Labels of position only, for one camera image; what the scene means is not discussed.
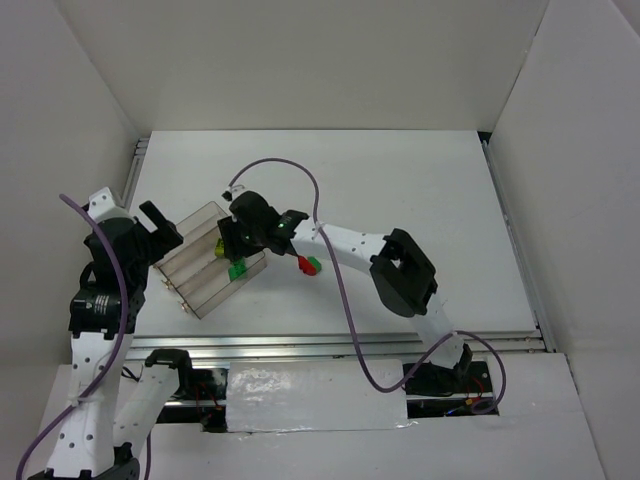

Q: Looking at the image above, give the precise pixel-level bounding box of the green curved lego brick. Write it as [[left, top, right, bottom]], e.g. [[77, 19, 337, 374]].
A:
[[308, 256, 322, 274]]

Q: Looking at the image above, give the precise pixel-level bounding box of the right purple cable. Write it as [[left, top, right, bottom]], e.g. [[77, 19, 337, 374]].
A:
[[227, 157, 505, 416]]

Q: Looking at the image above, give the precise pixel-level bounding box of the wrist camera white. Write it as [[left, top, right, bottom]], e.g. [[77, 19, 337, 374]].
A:
[[88, 187, 129, 223], [222, 184, 246, 202]]

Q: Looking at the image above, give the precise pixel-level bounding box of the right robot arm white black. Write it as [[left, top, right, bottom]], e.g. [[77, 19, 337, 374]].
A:
[[218, 190, 472, 381]]

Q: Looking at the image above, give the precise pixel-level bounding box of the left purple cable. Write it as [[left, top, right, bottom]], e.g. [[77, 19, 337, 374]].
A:
[[12, 193, 154, 479]]

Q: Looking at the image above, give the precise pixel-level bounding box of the white tape cover panel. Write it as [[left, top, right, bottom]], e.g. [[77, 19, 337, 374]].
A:
[[226, 360, 409, 433]]

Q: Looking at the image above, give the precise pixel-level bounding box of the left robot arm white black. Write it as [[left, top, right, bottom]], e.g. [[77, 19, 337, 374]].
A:
[[15, 187, 193, 479]]

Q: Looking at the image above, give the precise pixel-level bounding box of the green square lego brick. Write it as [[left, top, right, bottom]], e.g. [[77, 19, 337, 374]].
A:
[[228, 263, 247, 282]]

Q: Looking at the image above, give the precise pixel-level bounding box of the red curved lego brick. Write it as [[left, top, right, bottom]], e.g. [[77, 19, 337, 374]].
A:
[[298, 256, 317, 276]]

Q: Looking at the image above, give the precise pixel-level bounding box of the lime small lego brick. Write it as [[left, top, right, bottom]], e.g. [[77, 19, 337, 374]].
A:
[[214, 238, 225, 258]]

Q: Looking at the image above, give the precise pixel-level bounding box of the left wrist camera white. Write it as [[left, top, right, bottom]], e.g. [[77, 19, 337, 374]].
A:
[[88, 187, 129, 223]]

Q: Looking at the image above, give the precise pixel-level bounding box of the clear bin near compartment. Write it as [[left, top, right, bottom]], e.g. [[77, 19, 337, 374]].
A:
[[176, 253, 267, 320]]

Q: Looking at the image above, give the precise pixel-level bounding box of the purple cable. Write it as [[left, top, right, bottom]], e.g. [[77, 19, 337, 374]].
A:
[[12, 193, 154, 479], [227, 157, 505, 416]]

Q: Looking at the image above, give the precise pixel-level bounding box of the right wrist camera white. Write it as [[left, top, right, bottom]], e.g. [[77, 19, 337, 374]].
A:
[[222, 184, 246, 202]]

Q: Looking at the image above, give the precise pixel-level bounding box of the aluminium rail frame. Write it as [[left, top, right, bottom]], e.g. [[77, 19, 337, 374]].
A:
[[128, 130, 547, 365]]

